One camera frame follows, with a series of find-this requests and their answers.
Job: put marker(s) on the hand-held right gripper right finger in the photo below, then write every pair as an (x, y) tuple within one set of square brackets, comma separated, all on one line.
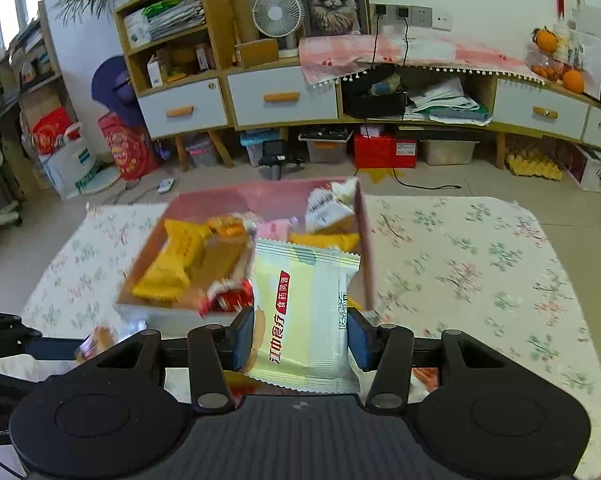
[(361, 342)]

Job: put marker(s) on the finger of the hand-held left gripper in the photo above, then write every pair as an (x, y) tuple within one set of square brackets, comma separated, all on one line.
[(55, 350), (5, 382)]

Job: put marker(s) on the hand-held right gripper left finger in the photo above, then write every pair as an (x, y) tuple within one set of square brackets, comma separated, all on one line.
[(243, 337)]

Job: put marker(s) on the clear cookie packet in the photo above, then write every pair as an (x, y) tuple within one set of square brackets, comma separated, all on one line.
[(95, 345), (230, 225)]

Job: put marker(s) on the red snack packet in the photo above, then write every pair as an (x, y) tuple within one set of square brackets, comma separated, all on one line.
[(225, 297)]

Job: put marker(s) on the pale green snack packet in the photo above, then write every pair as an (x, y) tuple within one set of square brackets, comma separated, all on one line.
[(300, 310)]

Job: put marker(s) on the golden brown snack bar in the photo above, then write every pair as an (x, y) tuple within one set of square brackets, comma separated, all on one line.
[(223, 262)]

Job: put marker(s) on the pink cardboard box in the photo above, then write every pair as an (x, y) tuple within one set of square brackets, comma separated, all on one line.
[(365, 260)]

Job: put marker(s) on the pink snack packet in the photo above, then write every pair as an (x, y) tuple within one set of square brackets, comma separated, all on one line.
[(278, 230)]

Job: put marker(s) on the clear bread packet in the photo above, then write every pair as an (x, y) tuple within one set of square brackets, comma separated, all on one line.
[(325, 207)]

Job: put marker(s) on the orange snack packet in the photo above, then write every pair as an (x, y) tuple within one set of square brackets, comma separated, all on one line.
[(424, 378)]

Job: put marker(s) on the yellow snack packet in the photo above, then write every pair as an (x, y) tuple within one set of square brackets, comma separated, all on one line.
[(325, 241), (173, 260)]

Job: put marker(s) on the yellow paper star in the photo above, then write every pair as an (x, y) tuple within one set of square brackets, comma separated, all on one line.
[(380, 176)]

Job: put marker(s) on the white power strip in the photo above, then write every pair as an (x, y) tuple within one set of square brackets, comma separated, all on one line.
[(165, 186)]

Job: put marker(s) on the white sack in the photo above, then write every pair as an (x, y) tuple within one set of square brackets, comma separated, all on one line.
[(70, 167)]

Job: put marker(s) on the black device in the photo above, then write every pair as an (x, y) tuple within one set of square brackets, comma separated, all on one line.
[(278, 157)]

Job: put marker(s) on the small clear storage bin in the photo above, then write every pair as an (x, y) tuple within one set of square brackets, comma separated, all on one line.
[(200, 152)]

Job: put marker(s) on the blue lidded storage bin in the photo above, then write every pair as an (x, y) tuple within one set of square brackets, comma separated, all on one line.
[(253, 147)]

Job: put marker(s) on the red storage box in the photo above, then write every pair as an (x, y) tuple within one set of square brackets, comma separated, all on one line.
[(380, 152)]

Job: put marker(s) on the white lidded storage bin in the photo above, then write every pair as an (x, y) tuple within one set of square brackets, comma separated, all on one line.
[(450, 152)]

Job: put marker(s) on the red printed bag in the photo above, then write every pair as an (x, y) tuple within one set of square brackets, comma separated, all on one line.
[(125, 147)]

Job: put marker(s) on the red gift bag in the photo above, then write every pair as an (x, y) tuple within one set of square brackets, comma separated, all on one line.
[(53, 132)]

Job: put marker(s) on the black box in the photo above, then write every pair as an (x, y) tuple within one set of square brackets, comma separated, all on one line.
[(373, 105)]

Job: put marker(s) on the yellow egg tray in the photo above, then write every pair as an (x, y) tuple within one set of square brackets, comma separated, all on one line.
[(533, 167)]

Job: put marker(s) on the pile of papers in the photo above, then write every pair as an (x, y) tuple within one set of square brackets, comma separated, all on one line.
[(445, 102)]

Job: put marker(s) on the green blue pouch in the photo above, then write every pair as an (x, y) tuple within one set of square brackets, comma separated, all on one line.
[(385, 85)]

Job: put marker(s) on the purple hat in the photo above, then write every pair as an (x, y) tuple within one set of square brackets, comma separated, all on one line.
[(113, 90)]

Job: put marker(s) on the small white carton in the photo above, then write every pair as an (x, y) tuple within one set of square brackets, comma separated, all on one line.
[(154, 71)]

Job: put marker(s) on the cluttered side shelf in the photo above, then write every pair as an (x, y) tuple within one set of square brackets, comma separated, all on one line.
[(30, 70)]

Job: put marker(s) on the small cardboard box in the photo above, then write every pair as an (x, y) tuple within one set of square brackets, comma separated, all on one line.
[(255, 54)]

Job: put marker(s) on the long wooden drawer cabinet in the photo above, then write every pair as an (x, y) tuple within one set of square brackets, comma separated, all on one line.
[(485, 85)]

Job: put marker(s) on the orange round object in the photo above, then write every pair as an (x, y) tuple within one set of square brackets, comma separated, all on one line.
[(183, 55)]

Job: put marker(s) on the white printed box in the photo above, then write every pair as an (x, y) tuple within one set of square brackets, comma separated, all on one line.
[(598, 172)]

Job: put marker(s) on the pink cloth with pompom trim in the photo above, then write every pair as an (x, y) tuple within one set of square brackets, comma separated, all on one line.
[(430, 55)]

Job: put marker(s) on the wooden shelf cabinet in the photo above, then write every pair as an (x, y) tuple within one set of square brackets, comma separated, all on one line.
[(215, 20)]

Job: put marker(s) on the small white desk fan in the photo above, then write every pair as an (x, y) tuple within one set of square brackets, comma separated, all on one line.
[(278, 15)]

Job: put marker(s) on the stack of papers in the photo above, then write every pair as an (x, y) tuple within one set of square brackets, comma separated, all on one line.
[(170, 17)]

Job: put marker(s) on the bag of oranges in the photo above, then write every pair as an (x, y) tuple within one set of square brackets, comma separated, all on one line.
[(543, 67)]

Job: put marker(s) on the orange fruit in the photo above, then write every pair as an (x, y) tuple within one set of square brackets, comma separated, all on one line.
[(545, 40), (574, 81)]

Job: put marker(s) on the oranges on cabinet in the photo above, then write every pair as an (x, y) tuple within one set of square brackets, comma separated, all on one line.
[(585, 55)]

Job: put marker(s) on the grey wall socket panel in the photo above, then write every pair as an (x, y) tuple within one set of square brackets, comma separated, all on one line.
[(420, 15)]

